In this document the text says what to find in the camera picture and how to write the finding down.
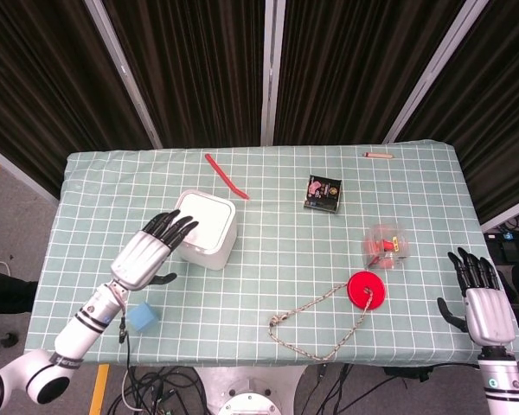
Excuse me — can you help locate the green checkered tablecloth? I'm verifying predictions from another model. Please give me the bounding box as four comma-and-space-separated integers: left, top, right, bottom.
23, 137, 519, 368

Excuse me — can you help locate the dark pleated curtain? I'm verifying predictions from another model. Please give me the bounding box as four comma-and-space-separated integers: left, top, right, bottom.
0, 0, 519, 226

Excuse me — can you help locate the black snack packet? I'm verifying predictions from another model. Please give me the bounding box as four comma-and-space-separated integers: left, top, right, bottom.
303, 174, 343, 214

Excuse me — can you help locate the blue foam cube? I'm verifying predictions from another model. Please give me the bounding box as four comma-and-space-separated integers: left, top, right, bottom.
125, 301, 161, 334

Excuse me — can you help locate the white floor cable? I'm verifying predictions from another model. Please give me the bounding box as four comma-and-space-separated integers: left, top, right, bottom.
120, 367, 146, 412

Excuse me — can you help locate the grey metal partition post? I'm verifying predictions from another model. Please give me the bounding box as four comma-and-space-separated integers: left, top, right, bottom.
382, 0, 490, 144
259, 0, 286, 147
85, 0, 163, 150

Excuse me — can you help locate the red round disc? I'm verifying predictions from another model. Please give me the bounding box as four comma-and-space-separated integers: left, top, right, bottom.
347, 271, 388, 311

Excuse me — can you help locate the red plastic pry tool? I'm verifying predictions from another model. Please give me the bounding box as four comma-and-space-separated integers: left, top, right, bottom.
204, 153, 251, 201

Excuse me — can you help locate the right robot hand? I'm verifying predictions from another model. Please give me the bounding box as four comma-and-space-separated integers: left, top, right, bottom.
436, 246, 517, 347

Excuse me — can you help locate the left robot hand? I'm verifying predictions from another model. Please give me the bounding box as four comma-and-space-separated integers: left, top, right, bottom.
110, 209, 200, 291

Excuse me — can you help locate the bundle of black floor cables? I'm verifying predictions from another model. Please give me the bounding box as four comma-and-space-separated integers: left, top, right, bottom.
107, 365, 208, 415

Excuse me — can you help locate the white plastic box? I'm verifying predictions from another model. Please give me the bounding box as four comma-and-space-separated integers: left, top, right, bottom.
172, 191, 238, 271

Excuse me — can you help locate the clear plastic container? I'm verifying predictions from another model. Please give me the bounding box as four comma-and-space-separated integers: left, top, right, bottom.
362, 222, 411, 271

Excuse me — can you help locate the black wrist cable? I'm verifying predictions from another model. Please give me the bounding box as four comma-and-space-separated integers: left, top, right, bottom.
117, 284, 135, 377

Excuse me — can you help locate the braided rope loop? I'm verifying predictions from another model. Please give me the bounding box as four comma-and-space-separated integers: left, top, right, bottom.
267, 283, 375, 361

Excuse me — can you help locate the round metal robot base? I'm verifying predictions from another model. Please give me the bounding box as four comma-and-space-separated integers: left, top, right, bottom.
194, 366, 306, 415

